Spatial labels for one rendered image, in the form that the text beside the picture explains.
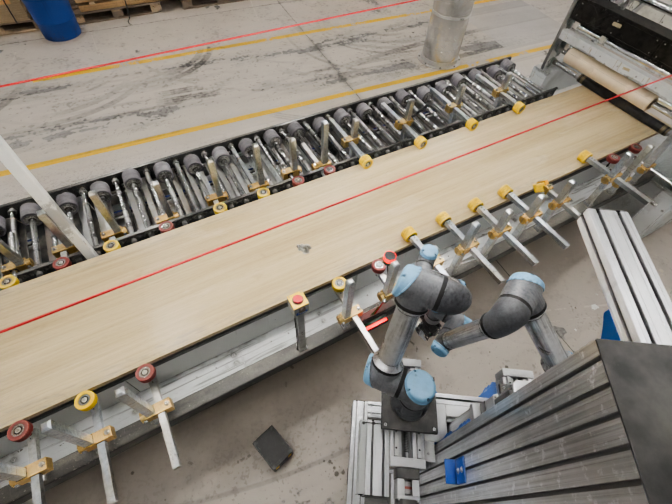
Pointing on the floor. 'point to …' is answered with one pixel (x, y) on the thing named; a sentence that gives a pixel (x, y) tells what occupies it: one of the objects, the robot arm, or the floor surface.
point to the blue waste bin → (54, 19)
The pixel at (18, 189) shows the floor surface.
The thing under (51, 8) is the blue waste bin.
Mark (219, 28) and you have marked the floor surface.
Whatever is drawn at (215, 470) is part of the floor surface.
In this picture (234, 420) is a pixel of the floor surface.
